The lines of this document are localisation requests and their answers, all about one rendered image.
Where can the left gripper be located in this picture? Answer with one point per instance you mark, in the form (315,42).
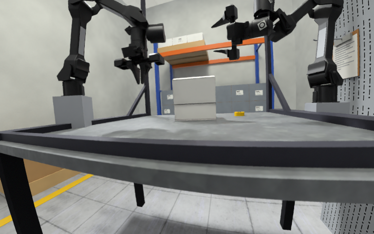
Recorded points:
(230,15)

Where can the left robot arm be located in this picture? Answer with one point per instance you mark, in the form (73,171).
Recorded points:
(322,74)

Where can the brown clipboard with paper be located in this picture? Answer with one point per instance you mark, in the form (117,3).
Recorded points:
(347,38)

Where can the white sheet of paper with printed lines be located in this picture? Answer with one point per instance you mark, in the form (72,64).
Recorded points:
(346,58)

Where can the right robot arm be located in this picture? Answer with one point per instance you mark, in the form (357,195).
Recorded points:
(75,65)

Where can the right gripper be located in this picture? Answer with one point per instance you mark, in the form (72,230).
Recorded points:
(144,63)

